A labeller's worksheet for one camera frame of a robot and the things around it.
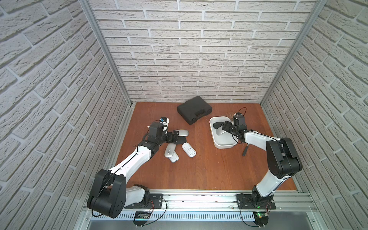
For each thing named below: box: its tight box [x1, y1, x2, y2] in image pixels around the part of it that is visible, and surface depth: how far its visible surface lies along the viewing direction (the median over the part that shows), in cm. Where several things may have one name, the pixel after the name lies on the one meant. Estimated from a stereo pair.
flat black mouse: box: [176, 136, 187, 145], surface depth 100 cm
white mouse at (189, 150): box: [181, 141, 197, 158], surface depth 92 cm
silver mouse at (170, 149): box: [164, 142, 177, 159], surface depth 90 cm
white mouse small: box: [168, 150, 180, 163], surface depth 88 cm
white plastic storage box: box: [209, 115, 239, 150], surface depth 100 cm
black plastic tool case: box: [177, 95, 213, 126], surface depth 112 cm
